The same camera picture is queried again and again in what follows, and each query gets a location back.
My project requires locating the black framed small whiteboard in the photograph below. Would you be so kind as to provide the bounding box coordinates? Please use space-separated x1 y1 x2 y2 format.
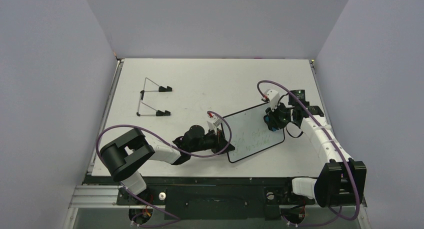
221 103 286 163

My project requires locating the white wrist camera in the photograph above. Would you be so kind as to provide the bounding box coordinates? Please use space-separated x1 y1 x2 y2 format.
262 89 280 112
206 112 223 135

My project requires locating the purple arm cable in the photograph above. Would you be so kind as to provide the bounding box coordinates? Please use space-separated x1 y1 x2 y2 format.
95 110 233 228
256 80 361 228

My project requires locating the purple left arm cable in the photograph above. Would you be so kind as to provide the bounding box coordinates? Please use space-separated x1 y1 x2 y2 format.
95 110 233 228

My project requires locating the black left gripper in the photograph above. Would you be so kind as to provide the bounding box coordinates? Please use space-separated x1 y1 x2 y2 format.
190 128 235 156

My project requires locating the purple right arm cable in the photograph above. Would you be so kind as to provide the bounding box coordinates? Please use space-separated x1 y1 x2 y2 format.
256 80 361 228

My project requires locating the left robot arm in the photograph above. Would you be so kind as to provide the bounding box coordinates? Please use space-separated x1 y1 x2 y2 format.
97 125 236 204

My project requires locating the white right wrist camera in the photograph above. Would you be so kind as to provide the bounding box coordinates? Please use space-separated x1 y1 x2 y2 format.
262 89 280 112

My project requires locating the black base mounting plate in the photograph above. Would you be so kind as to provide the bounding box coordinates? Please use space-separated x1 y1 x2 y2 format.
82 176 335 222

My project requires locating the wire whiteboard stand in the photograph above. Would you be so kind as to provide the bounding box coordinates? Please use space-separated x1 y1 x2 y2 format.
135 77 173 117

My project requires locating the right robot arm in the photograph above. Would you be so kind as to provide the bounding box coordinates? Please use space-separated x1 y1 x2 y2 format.
263 89 367 208

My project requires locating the aluminium frame rail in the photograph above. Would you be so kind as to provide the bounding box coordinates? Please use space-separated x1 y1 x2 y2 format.
85 58 126 175

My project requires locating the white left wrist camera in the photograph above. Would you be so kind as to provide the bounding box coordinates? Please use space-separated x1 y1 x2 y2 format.
206 112 223 135

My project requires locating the blue whiteboard eraser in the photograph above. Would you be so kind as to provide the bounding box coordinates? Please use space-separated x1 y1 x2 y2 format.
263 115 279 132

